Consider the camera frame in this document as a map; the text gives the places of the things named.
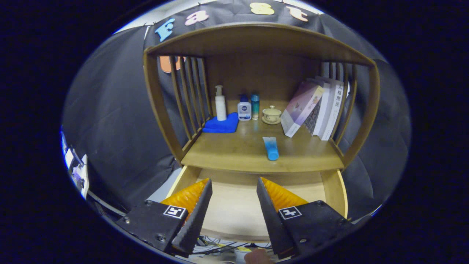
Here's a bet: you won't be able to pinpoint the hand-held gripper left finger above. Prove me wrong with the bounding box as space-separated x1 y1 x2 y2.
117 178 213 257

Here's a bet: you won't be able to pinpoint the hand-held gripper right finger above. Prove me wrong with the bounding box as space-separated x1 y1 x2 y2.
256 177 354 259

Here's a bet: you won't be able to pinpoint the wooden drawer with black knob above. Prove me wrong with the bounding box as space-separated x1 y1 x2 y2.
167 165 348 242

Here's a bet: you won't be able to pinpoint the blue squeeze tube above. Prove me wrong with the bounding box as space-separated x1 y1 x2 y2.
262 136 280 161

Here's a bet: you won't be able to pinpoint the wooden countertop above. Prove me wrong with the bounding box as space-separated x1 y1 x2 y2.
181 110 345 173

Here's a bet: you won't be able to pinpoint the wooden cabinet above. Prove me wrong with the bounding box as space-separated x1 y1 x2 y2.
143 22 381 173

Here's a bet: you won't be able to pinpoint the blue folded cloth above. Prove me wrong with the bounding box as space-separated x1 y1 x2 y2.
202 112 239 133

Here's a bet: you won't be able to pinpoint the beige lidded ceramic cup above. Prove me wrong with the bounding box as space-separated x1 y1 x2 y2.
262 105 282 125

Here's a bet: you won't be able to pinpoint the dark patterned book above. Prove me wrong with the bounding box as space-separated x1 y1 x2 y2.
303 96 324 136

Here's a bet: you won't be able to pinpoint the white bottle with blue cap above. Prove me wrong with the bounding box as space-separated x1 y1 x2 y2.
237 94 252 121

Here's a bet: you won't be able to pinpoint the white pump bottle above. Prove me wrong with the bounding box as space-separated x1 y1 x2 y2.
215 85 227 121

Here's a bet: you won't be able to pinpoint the slim teal bottle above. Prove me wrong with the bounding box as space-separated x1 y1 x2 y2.
251 92 260 120

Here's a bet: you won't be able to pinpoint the purple and white book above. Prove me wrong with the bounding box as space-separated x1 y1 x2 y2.
281 81 325 138

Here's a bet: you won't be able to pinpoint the plain white book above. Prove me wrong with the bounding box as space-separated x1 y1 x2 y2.
312 78 333 137

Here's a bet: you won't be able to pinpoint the white desk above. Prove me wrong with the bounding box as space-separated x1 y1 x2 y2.
62 145 89 200

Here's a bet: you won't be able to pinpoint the white book with black lettering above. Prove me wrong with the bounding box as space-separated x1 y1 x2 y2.
319 79 346 141

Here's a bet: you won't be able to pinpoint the black backdrop cloth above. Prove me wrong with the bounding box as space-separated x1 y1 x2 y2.
62 0 411 220

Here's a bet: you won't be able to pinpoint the tangled black floor cables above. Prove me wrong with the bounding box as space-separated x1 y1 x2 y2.
191 236 273 257

